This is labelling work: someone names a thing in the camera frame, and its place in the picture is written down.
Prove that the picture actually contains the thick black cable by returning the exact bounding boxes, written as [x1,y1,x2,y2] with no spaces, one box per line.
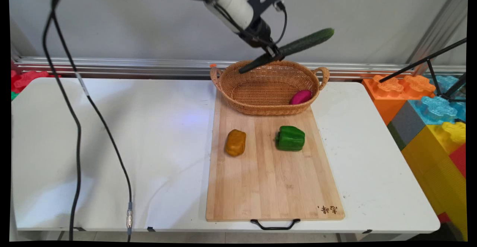
[42,0,209,241]

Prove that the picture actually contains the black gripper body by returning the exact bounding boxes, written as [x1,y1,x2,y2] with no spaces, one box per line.
[238,17,277,51]

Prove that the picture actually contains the bamboo cutting board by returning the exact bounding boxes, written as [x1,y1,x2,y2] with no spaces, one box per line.
[206,89,345,222]

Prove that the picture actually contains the black tripod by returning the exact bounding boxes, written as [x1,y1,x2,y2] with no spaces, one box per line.
[379,38,467,104]

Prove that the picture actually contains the long dark green cucumber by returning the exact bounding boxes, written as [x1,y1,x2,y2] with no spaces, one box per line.
[238,28,335,74]

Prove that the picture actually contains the woven wicker basket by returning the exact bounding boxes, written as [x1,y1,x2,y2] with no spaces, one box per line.
[210,60,331,116]

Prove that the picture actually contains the red foam building block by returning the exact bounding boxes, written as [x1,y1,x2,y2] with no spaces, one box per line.
[449,144,467,180]

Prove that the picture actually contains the magenta toy vegetable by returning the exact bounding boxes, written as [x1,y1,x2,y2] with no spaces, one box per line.
[290,89,313,105]

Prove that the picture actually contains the green toy bell pepper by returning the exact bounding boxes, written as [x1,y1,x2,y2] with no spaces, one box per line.
[275,126,306,152]

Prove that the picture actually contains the slanted aluminium post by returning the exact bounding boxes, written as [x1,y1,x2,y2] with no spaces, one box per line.
[405,0,468,77]

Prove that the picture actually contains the orange toy bell pepper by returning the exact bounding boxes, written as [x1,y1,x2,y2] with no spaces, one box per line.
[225,129,247,157]

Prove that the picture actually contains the thin black cable with connector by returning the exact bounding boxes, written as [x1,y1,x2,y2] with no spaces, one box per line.
[50,12,134,242]

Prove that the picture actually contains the blue foam building block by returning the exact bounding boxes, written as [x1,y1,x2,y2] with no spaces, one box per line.
[409,75,467,125]

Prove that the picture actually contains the grey foam building block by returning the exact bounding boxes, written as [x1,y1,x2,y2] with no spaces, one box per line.
[387,101,426,151]

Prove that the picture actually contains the aluminium rail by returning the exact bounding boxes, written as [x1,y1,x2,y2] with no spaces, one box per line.
[13,56,467,80]

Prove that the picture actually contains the orange foam building block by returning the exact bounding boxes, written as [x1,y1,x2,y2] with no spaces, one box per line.
[362,75,436,125]

